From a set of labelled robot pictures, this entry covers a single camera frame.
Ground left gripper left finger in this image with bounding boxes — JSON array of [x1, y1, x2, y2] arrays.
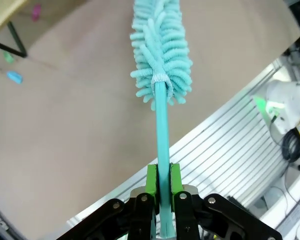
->
[[55, 163, 158, 240]]

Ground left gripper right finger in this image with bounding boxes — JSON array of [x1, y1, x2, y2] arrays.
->
[[170, 162, 283, 240]]

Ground teal microfiber duster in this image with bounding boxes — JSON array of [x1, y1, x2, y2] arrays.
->
[[129, 0, 193, 240]]

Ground two-tier wooden metal shelf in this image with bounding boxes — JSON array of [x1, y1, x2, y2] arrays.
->
[[0, 0, 29, 59]]

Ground green clip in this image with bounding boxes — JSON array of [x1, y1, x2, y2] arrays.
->
[[2, 51, 15, 63]]

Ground pink clip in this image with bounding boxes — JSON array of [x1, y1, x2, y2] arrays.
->
[[31, 3, 42, 22]]

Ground aluminium profile frame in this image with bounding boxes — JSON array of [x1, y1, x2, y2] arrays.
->
[[64, 57, 298, 240]]

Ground black coiled cables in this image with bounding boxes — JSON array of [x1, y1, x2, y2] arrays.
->
[[281, 129, 300, 164]]

